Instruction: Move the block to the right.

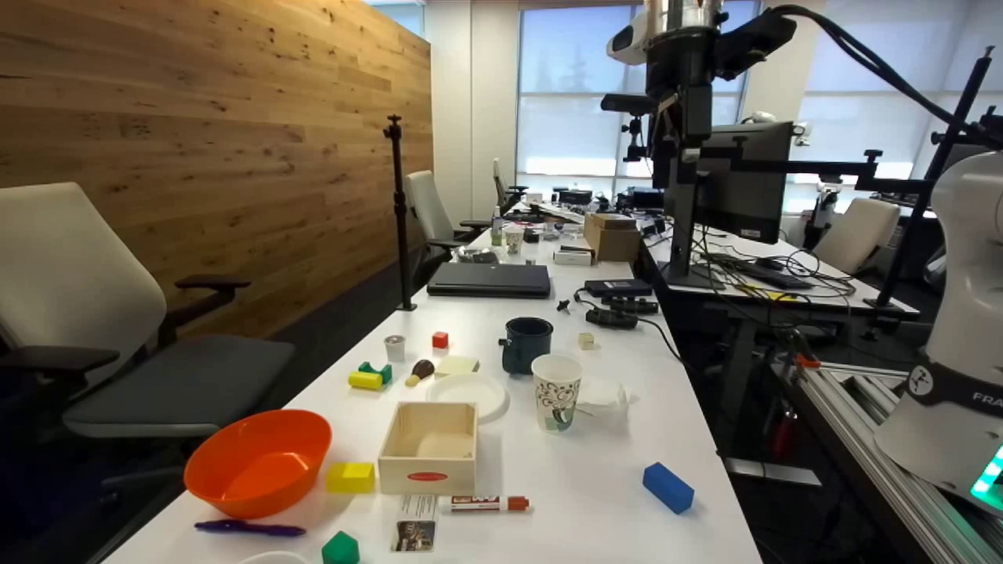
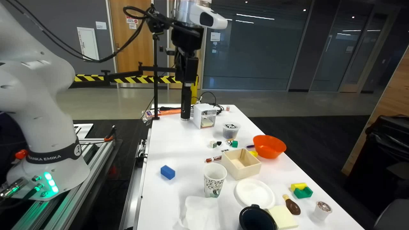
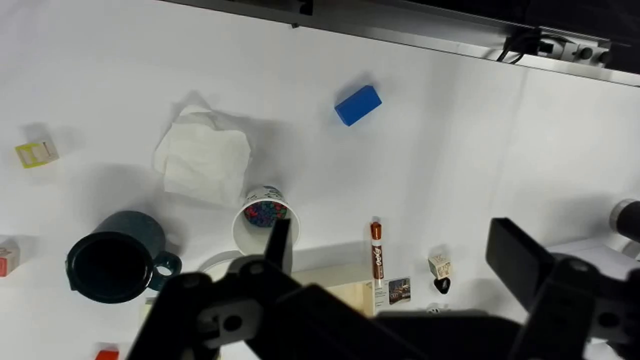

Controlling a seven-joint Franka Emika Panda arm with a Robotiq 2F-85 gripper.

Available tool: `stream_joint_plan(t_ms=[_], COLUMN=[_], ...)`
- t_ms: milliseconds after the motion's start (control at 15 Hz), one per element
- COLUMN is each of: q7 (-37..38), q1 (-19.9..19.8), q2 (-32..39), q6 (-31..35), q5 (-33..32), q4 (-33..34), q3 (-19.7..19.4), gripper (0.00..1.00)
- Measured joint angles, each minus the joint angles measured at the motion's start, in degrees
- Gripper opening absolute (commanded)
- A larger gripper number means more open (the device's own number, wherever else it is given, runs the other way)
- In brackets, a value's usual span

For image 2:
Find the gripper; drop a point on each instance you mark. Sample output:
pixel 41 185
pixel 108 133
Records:
pixel 187 40

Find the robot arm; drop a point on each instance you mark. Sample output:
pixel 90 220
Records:
pixel 35 95

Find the blue block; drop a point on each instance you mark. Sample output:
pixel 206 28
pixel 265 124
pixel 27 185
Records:
pixel 167 172

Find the yellow block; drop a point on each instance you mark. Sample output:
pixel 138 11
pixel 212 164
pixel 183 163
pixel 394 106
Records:
pixel 297 186

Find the green block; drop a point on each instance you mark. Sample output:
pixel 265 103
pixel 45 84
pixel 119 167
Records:
pixel 303 193

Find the wooden door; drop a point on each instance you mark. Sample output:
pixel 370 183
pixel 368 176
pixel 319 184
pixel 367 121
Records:
pixel 134 51

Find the orange tool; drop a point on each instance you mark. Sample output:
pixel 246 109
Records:
pixel 169 112

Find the white box device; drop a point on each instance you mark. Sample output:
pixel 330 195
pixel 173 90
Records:
pixel 203 115

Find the clear plastic wrapper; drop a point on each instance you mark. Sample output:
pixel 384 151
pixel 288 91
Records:
pixel 147 115

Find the clear plastic container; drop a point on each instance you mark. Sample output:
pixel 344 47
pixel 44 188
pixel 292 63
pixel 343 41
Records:
pixel 230 131

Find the striped yellow black barrier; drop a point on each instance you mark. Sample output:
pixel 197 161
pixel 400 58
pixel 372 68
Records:
pixel 92 78

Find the small white cube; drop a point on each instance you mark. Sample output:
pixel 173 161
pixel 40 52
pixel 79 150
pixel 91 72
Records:
pixel 213 144

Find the small spotted die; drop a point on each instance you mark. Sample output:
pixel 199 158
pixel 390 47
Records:
pixel 228 141

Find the small green cube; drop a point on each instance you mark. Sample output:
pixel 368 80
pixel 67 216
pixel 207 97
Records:
pixel 235 144

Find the red marker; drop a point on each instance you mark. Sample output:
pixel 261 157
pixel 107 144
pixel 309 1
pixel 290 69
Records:
pixel 213 158

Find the orange clamp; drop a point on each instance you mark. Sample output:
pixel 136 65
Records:
pixel 110 135

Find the small yellow toy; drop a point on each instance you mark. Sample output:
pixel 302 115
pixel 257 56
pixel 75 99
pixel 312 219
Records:
pixel 253 153

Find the orange bowl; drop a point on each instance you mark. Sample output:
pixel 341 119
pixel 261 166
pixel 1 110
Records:
pixel 268 148

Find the wooden box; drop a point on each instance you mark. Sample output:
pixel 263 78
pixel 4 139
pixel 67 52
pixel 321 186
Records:
pixel 244 169

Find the printed paper cup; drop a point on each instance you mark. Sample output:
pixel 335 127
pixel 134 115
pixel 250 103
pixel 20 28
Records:
pixel 214 183

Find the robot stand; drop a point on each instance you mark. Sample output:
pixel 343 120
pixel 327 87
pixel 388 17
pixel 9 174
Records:
pixel 105 179

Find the white paper plate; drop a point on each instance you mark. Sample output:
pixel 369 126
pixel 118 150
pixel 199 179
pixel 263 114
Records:
pixel 254 193

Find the white paper napkin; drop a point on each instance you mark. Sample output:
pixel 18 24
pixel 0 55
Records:
pixel 201 214

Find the dark mug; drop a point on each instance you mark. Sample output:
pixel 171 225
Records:
pixel 255 220

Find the brown toy spoon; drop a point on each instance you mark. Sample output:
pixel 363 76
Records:
pixel 293 207

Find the orange knob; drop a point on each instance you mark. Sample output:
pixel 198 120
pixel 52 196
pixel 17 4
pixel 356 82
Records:
pixel 21 154

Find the yellow sticky note pad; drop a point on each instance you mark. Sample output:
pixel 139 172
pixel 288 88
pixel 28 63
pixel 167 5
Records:
pixel 282 218

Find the small white cup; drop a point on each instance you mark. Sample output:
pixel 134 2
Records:
pixel 322 211

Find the black trash bag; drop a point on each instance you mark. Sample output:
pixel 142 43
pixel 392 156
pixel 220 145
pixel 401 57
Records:
pixel 388 150

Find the grey chair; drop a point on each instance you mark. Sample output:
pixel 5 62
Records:
pixel 394 217

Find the yellow floor post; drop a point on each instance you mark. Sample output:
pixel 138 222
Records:
pixel 194 92

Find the camera on mount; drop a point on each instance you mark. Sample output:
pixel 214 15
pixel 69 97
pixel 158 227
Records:
pixel 155 89

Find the small white wall notice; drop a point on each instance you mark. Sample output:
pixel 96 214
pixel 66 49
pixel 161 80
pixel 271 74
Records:
pixel 101 25

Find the white wall panel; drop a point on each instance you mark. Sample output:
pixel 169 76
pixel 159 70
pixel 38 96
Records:
pixel 88 43

